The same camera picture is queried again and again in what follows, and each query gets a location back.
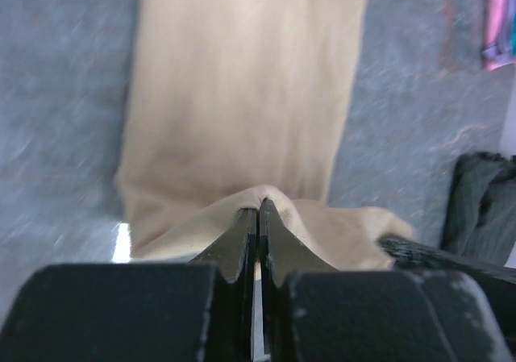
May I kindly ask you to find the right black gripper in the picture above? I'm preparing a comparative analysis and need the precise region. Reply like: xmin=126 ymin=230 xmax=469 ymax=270
xmin=378 ymin=235 xmax=515 ymax=322

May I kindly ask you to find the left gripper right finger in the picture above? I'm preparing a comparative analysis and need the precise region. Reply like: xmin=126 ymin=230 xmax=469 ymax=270
xmin=259 ymin=200 xmax=514 ymax=361

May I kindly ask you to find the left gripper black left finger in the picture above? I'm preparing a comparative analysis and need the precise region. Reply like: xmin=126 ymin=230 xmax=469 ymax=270
xmin=1 ymin=209 xmax=258 ymax=361

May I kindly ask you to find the beige t shirt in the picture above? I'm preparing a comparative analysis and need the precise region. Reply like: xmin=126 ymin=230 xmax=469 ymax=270
xmin=117 ymin=0 xmax=412 ymax=270

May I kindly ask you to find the dark striped folded garment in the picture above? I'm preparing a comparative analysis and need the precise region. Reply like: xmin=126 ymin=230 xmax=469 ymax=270
xmin=441 ymin=152 xmax=515 ymax=266

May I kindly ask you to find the pink folded t shirt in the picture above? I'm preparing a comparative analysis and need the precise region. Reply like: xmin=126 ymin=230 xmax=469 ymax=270
xmin=481 ymin=0 xmax=515 ymax=70

